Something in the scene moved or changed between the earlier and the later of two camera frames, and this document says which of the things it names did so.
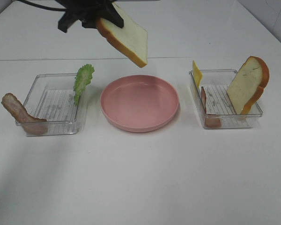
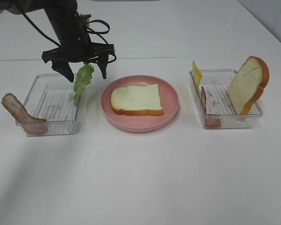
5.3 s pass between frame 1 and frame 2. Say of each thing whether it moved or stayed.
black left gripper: moved
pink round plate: stayed
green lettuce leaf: stayed
